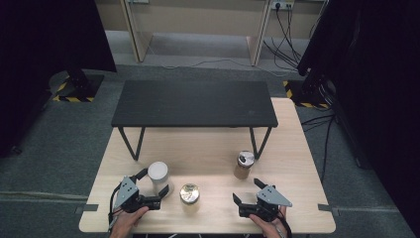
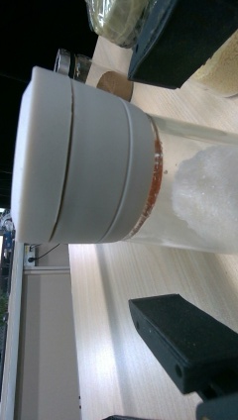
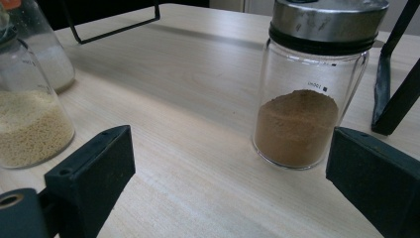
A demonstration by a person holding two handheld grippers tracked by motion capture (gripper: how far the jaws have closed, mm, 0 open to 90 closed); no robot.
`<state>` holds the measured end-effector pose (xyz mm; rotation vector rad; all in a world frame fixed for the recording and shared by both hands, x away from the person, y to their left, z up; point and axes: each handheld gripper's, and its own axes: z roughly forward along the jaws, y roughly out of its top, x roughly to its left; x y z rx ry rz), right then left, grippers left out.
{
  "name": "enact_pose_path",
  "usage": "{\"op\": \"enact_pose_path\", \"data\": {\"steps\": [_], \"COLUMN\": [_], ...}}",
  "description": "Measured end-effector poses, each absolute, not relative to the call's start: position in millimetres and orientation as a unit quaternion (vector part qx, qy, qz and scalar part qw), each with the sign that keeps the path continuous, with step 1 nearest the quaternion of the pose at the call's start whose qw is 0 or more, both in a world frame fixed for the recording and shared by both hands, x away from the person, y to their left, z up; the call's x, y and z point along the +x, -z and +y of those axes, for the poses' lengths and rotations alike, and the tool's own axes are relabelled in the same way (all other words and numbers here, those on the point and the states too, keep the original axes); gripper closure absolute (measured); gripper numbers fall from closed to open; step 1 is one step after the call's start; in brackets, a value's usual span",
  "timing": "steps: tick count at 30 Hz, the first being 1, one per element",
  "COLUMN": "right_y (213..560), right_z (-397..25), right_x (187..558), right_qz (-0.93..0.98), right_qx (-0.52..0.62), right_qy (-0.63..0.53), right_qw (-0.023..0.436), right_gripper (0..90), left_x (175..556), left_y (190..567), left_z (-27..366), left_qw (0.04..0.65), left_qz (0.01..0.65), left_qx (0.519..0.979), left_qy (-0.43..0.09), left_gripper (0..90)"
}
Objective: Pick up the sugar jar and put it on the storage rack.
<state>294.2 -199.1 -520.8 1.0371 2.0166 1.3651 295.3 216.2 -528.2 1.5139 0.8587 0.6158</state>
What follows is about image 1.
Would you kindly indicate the grey tape strip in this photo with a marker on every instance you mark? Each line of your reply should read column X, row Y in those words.
column 325, row 207
column 87, row 208

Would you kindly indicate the white power strip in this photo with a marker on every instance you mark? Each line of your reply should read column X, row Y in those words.
column 284, row 5

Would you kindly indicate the gold lid glass jar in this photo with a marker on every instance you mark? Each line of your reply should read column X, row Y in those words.
column 189, row 193

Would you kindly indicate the beige wooden desk frame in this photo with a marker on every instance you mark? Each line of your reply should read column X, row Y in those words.
column 135, row 39

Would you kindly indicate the white lid glass jar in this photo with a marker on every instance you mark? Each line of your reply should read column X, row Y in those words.
column 157, row 172

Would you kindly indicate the black stand base striped tape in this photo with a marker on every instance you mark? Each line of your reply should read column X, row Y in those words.
column 310, row 92
column 79, row 86

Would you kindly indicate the black metal leg shelf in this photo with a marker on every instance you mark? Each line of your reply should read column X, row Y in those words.
column 194, row 102

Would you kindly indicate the person's left hand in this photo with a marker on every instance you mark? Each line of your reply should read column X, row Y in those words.
column 127, row 223

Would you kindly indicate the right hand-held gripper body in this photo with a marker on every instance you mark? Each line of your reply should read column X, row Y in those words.
column 272, row 196

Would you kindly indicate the person's right hand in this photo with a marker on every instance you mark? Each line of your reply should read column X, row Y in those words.
column 270, row 228

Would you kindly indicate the black curtain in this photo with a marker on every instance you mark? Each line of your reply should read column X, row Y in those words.
column 49, row 33
column 379, row 82

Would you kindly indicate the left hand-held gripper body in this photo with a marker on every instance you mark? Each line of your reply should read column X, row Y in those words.
column 127, row 193

